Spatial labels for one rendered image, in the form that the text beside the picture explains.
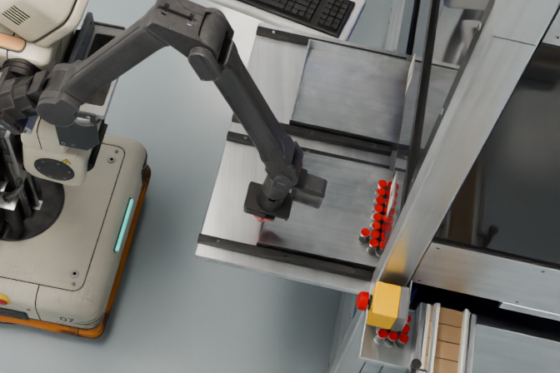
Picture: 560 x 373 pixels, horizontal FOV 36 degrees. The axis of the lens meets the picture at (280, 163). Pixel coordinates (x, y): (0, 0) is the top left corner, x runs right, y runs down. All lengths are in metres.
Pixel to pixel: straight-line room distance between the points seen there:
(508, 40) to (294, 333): 1.82
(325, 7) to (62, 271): 1.07
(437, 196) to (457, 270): 0.28
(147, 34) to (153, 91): 1.79
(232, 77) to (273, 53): 0.75
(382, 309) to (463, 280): 0.17
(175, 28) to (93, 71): 0.23
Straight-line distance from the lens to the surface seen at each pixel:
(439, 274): 1.80
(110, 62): 1.59
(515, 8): 1.15
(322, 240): 2.00
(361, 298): 1.81
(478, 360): 2.22
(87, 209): 2.72
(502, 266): 1.74
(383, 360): 1.92
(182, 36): 1.46
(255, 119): 1.62
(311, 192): 1.80
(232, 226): 2.00
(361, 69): 2.28
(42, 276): 2.64
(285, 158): 1.70
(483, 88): 1.28
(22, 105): 1.79
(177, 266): 2.92
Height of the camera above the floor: 2.67
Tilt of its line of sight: 59 degrees down
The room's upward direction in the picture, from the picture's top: 10 degrees clockwise
